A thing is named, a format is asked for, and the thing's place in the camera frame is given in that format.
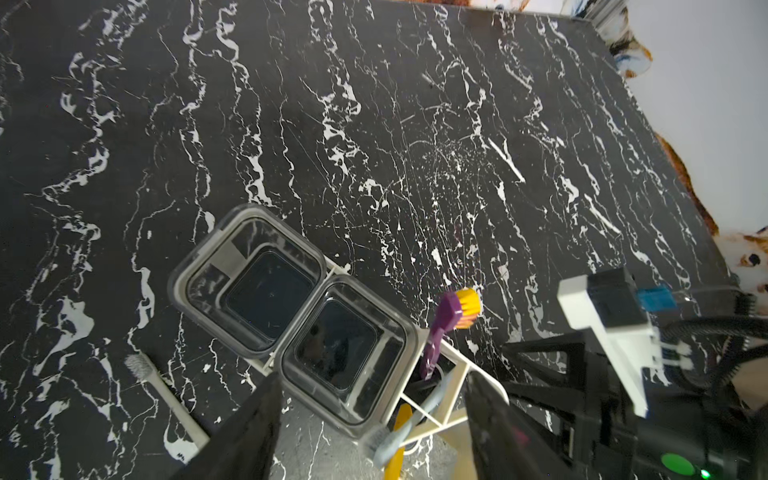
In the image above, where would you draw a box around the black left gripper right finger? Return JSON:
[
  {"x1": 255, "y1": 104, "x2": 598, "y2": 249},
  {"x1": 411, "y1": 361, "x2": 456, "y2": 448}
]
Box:
[{"x1": 466, "y1": 372, "x2": 575, "y2": 479}]

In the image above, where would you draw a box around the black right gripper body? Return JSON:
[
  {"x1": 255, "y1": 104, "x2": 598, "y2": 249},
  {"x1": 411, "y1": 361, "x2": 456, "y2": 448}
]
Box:
[{"x1": 502, "y1": 331, "x2": 767, "y2": 479}]

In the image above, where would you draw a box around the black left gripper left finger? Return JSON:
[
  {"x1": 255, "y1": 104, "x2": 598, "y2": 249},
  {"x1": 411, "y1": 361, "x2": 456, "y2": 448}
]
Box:
[{"x1": 173, "y1": 373, "x2": 283, "y2": 479}]

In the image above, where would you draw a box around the light blue toothbrush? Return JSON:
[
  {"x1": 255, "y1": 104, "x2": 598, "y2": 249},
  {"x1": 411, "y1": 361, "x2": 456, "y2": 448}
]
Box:
[{"x1": 357, "y1": 370, "x2": 455, "y2": 469}]

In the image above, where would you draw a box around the white toothbrush holder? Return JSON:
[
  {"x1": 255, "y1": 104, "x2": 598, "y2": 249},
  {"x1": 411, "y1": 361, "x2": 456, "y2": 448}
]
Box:
[{"x1": 168, "y1": 204, "x2": 477, "y2": 451}]

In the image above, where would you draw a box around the purple toothbrush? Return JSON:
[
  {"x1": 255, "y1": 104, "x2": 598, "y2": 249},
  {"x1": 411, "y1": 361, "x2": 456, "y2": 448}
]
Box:
[{"x1": 419, "y1": 288, "x2": 483, "y2": 380}]

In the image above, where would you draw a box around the grey toothbrush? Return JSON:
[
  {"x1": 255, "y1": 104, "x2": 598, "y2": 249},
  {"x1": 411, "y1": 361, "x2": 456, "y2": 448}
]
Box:
[{"x1": 125, "y1": 352, "x2": 209, "y2": 450}]

